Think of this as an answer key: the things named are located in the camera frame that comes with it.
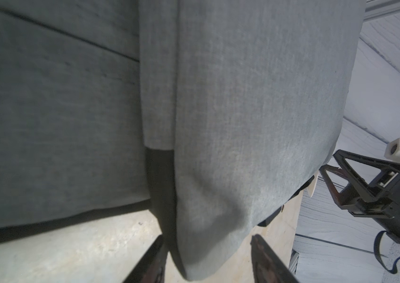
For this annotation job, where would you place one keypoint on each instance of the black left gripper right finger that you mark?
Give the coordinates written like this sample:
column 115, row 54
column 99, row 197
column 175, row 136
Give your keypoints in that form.
column 267, row 266

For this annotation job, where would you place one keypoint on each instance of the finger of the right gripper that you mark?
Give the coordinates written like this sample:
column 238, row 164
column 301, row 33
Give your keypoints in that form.
column 332, row 184
column 362, row 173

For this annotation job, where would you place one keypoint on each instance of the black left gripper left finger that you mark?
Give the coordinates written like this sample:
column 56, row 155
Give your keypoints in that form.
column 151, row 267

